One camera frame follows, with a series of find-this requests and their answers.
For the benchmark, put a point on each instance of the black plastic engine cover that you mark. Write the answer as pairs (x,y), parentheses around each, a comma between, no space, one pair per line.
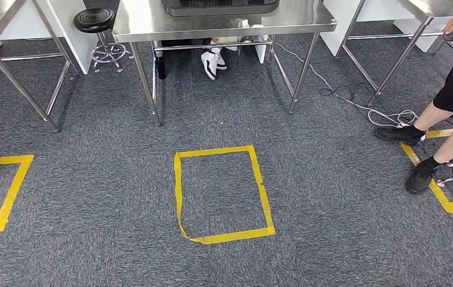
(218,10)

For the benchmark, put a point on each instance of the stainless steel workbench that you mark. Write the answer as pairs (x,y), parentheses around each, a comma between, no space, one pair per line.
(151,20)
(432,8)

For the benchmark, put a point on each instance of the yellow floor tape square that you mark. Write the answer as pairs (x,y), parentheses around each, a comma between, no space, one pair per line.
(440,196)
(12,186)
(258,190)

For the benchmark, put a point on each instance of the black cylinder leg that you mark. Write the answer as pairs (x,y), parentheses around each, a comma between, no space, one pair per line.
(161,59)

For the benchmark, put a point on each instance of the person's foot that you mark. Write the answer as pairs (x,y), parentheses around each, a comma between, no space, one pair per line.
(209,63)
(221,61)

